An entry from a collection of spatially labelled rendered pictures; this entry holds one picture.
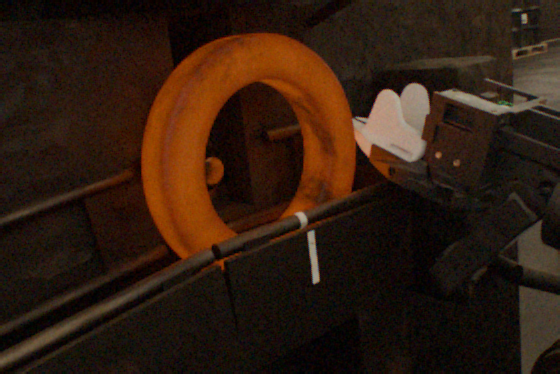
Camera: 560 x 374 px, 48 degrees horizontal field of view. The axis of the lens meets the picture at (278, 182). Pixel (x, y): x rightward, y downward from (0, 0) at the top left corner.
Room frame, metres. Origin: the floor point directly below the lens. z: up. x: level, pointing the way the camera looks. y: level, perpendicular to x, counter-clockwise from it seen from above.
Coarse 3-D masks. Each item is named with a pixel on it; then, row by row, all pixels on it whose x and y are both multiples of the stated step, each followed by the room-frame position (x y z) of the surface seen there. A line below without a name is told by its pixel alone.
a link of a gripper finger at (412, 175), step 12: (372, 144) 0.50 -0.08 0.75; (372, 156) 0.50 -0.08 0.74; (384, 156) 0.49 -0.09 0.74; (396, 156) 0.48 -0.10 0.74; (384, 168) 0.48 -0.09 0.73; (396, 168) 0.47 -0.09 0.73; (408, 168) 0.46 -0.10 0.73; (420, 168) 0.46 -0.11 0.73; (396, 180) 0.47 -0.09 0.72; (408, 180) 0.46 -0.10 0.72; (420, 180) 0.46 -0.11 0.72; (420, 192) 0.45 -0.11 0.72; (432, 192) 0.45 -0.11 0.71; (444, 192) 0.45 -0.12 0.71
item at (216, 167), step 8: (208, 152) 0.53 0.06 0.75; (216, 152) 0.54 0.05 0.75; (208, 160) 0.52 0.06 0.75; (216, 160) 0.52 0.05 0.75; (208, 168) 0.52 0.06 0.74; (216, 168) 0.52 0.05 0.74; (208, 176) 0.52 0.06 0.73; (216, 176) 0.52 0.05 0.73; (208, 184) 0.52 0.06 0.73; (216, 184) 0.52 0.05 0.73
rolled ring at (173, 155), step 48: (240, 48) 0.44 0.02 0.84; (288, 48) 0.47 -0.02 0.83; (192, 96) 0.42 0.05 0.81; (288, 96) 0.50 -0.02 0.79; (336, 96) 0.50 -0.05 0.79; (144, 144) 0.42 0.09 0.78; (192, 144) 0.41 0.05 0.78; (336, 144) 0.50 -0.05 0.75; (192, 192) 0.41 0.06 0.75; (336, 192) 0.50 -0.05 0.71; (192, 240) 0.40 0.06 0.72
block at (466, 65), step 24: (384, 72) 0.62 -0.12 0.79; (408, 72) 0.60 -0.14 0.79; (432, 72) 0.58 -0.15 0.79; (456, 72) 0.56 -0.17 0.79; (480, 72) 0.57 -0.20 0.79; (432, 96) 0.58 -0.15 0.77; (432, 216) 0.58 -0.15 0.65; (456, 216) 0.56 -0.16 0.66; (480, 216) 0.57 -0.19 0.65; (432, 240) 0.58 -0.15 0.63; (456, 240) 0.56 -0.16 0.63; (432, 264) 0.59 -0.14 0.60; (408, 288) 0.61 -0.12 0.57; (432, 288) 0.59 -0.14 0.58; (480, 288) 0.56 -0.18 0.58
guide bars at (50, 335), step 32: (384, 192) 0.49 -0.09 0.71; (288, 224) 0.43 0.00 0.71; (192, 256) 0.38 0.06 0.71; (224, 256) 0.39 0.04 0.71; (128, 288) 0.35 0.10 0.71; (160, 288) 0.36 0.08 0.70; (64, 320) 0.33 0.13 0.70; (96, 320) 0.33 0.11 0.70; (0, 352) 0.30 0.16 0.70; (32, 352) 0.31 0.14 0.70
